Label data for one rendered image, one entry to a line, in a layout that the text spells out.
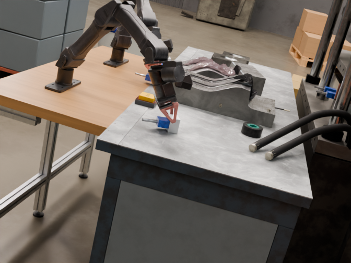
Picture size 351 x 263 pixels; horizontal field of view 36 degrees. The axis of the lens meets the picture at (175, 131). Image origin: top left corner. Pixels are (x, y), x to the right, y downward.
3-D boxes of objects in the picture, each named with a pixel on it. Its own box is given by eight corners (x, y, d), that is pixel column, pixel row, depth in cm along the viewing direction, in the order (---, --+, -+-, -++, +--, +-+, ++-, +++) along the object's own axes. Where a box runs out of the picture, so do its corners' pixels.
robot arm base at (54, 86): (84, 65, 221) (69, 60, 222) (62, 73, 203) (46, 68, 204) (81, 83, 224) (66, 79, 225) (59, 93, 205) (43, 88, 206)
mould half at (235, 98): (156, 97, 228) (163, 67, 224) (167, 84, 253) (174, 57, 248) (271, 128, 224) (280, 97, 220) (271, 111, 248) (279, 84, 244)
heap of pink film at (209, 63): (187, 72, 260) (190, 56, 257) (182, 63, 276) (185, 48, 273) (237, 82, 265) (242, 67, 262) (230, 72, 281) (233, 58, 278)
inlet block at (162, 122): (141, 129, 188) (144, 114, 186) (139, 123, 192) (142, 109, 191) (177, 133, 191) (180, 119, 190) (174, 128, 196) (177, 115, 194)
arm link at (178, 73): (188, 81, 182) (187, 45, 180) (172, 82, 175) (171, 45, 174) (162, 81, 189) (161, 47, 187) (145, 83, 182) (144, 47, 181)
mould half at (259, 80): (162, 81, 256) (166, 59, 252) (156, 67, 280) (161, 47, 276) (260, 99, 266) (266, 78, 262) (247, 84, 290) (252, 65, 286)
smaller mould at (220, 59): (208, 68, 308) (211, 56, 306) (211, 63, 322) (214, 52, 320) (242, 76, 306) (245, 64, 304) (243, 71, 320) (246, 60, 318)
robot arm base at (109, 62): (131, 47, 277) (119, 43, 278) (118, 52, 258) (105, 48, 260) (129, 61, 280) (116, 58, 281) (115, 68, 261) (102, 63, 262)
